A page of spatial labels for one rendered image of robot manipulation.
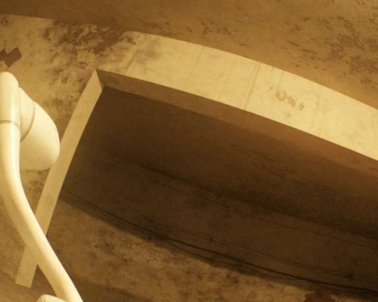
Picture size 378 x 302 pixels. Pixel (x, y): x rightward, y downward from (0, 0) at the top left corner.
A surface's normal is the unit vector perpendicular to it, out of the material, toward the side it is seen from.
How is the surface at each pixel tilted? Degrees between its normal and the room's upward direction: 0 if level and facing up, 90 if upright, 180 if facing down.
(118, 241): 90
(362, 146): 90
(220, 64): 90
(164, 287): 90
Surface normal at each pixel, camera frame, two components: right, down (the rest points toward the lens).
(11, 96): 0.75, -0.55
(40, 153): 0.68, 0.58
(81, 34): -0.11, -0.35
